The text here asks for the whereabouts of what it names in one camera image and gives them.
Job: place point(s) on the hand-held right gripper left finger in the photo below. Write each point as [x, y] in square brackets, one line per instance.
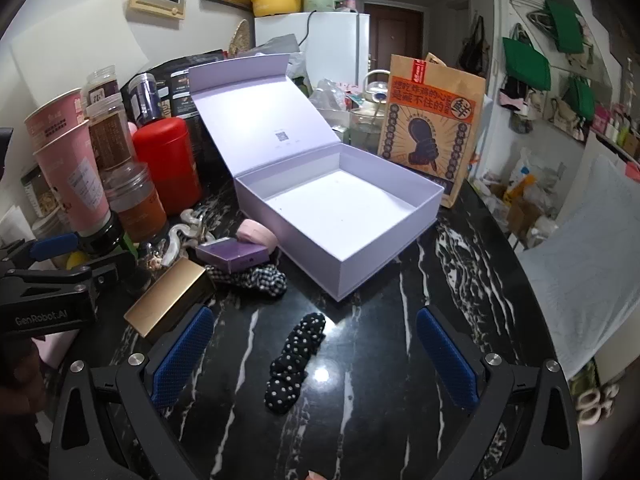
[182, 355]

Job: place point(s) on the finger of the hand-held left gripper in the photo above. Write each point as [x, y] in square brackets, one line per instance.
[112, 267]
[55, 246]

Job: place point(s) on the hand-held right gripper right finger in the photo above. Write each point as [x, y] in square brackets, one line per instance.
[445, 360]

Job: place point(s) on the gold mirrored case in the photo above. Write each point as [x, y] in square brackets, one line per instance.
[165, 295]

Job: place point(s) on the pearly white hair claw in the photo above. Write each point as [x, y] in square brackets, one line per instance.
[175, 240]

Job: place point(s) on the black white checkered scrunchie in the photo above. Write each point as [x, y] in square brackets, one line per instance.
[260, 280]

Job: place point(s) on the black polka dot scrunchie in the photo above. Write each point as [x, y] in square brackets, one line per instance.
[292, 355]

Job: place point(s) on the small purple carton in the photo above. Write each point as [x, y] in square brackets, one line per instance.
[227, 252]

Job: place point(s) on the pink round compact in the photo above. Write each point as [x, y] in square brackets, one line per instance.
[252, 232]

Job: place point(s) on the lavender gift box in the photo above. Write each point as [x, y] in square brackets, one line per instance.
[350, 210]

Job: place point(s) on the green plastic item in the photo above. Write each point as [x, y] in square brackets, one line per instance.
[129, 247]

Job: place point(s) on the dark round jar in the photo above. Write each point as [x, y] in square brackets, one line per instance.
[102, 235]

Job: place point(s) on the jar of nuts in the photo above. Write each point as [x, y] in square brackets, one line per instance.
[42, 200]

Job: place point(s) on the clear jar orange label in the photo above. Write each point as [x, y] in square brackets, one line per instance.
[137, 210]

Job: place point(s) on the pink paper cup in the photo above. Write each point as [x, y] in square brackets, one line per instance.
[75, 180]
[50, 115]

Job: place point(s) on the red canister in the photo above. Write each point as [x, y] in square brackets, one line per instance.
[165, 160]

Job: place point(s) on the clear jar brown label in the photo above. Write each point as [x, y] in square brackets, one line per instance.
[110, 135]

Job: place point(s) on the pink bottle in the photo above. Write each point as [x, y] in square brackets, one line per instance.
[131, 129]

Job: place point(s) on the beige slippers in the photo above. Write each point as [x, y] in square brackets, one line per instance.
[595, 405]

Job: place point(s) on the cardboard box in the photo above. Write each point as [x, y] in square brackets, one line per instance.
[522, 220]

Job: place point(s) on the clear jar dark label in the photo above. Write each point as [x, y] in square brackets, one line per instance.
[100, 85]

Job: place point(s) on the clear jar purple contents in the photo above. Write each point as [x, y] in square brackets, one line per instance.
[145, 97]

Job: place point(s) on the brown printed paper bag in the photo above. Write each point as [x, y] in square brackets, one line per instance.
[430, 125]

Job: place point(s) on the glass teapot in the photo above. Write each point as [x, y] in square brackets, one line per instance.
[370, 120]

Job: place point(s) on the woven straw fan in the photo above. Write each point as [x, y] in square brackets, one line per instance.
[241, 37]

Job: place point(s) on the grey plastic bag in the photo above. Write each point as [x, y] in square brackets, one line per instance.
[270, 46]

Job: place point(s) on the clear plastic bags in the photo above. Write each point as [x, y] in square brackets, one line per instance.
[332, 92]

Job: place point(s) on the row of cosmetic bottles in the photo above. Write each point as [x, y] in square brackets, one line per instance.
[617, 127]

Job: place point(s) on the green tote bag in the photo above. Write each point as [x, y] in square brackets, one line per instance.
[525, 62]
[582, 100]

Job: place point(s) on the dark hanging bag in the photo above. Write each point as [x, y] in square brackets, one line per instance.
[475, 47]

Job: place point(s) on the white fridge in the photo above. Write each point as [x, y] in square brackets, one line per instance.
[330, 40]

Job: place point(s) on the brown door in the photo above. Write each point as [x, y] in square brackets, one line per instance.
[395, 30]

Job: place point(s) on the small blue cap bottle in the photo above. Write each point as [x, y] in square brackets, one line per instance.
[351, 2]

